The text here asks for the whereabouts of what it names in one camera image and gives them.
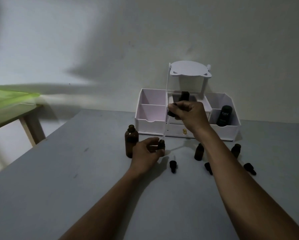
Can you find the large amber glass bottle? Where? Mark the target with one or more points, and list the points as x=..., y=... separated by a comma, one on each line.
x=131, y=143

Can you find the black square-capped bottle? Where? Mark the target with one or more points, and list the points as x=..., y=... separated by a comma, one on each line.
x=184, y=96

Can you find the person's right hand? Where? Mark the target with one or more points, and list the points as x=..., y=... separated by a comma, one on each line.
x=193, y=116

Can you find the black dropper with glass pipette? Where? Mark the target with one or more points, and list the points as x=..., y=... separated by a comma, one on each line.
x=170, y=113

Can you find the small amber glass bottle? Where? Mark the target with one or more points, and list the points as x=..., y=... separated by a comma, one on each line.
x=235, y=151
x=199, y=152
x=161, y=144

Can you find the green cloth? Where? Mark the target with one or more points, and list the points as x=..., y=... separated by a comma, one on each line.
x=7, y=102

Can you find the person's left hand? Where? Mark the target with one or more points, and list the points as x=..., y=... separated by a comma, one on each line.
x=143, y=157

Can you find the white cosmetic organizer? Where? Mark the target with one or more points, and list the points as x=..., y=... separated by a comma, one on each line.
x=152, y=114

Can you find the white drawer with gold knob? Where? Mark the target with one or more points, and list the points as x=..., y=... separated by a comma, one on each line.
x=177, y=131

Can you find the person's right thumb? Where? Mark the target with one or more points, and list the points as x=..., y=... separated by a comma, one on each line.
x=176, y=116

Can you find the person's left thumb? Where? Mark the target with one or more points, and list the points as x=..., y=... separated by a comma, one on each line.
x=157, y=153

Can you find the person's right forearm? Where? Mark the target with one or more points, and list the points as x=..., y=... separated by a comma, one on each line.
x=242, y=192

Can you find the white tilting mirror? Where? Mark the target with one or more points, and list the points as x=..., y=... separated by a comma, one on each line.
x=189, y=68

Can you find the black dropper cap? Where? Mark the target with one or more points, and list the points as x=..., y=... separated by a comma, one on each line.
x=250, y=168
x=173, y=166
x=208, y=168

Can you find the person's left forearm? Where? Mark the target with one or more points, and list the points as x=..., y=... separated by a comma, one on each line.
x=107, y=207

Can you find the wooden side table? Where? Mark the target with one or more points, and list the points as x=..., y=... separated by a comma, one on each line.
x=33, y=127

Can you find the black labelled bottle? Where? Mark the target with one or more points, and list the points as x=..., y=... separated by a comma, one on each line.
x=224, y=117

